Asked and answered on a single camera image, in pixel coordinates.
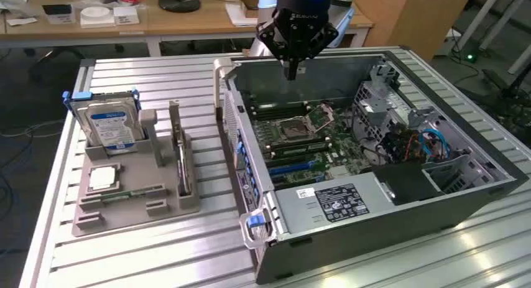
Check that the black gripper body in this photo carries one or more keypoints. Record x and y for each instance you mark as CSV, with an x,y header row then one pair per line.
x,y
301,23

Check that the green graphics card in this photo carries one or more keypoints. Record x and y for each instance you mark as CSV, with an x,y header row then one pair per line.
x,y
182,151

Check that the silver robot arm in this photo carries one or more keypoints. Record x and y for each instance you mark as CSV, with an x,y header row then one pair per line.
x,y
262,45

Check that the white and brown box stack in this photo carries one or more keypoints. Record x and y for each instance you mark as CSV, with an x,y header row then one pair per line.
x,y
241,15

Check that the wooden desk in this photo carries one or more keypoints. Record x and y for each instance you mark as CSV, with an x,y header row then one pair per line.
x,y
188,20

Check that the wooden cabinet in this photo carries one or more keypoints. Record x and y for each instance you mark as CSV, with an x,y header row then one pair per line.
x,y
416,20

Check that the black round lamp base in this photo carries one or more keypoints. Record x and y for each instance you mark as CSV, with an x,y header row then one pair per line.
x,y
178,3

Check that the black case latch block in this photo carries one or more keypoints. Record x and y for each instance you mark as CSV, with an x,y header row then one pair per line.
x,y
241,109

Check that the metal disk bay cage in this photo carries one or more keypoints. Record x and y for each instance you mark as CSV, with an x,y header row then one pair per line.
x,y
374,107

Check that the metal socket cover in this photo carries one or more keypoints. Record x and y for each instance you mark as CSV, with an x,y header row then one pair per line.
x,y
324,115

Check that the CPU socket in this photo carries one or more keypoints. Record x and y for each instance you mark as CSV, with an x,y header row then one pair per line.
x,y
296,129

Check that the white labelled box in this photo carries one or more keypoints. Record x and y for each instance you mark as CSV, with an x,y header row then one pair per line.
x,y
125,17

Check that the device with green light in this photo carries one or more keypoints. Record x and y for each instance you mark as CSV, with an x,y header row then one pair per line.
x,y
470,56

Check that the blue card retention latch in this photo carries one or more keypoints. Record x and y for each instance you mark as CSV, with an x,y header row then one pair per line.
x,y
240,148

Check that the green RAM stick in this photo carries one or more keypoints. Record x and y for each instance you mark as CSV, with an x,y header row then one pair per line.
x,y
133,195
304,148

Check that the green motherboard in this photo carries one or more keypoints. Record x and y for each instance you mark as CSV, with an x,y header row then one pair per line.
x,y
332,151

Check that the white box with round dish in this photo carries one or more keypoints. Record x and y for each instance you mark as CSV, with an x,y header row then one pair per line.
x,y
98,20

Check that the blue expansion slot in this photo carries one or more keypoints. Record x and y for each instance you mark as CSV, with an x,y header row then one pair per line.
x,y
290,169

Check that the black equipment stand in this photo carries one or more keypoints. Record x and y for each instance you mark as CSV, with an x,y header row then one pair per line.
x,y
498,79

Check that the silver chipset heatsink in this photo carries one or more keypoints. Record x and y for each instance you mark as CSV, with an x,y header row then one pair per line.
x,y
341,172

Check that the hard disk with blue caddy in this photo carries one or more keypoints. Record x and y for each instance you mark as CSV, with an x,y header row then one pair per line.
x,y
110,126

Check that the white box with black top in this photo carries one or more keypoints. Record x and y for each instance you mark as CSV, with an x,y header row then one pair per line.
x,y
61,17

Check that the black plastic shroud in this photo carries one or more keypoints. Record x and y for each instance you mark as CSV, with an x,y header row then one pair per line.
x,y
406,182

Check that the black office chair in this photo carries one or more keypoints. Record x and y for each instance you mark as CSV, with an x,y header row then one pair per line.
x,y
54,56

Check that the grey parts rack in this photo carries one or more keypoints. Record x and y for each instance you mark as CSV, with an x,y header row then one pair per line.
x,y
137,173

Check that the grey power supply unit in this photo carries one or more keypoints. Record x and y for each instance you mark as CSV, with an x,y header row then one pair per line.
x,y
300,213

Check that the white paper card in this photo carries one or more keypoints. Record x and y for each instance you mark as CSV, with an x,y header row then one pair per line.
x,y
21,21

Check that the blue case release latch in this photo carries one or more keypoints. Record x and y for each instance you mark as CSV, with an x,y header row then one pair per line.
x,y
256,222

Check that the silver CPU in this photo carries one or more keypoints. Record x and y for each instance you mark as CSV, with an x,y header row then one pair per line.
x,y
103,177

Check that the open black PC case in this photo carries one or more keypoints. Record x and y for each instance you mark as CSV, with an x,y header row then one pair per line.
x,y
374,238

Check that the white table frame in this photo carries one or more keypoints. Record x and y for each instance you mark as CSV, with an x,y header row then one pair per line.
x,y
516,62

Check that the metal disk bay bracket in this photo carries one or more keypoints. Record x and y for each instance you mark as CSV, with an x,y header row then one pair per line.
x,y
448,176

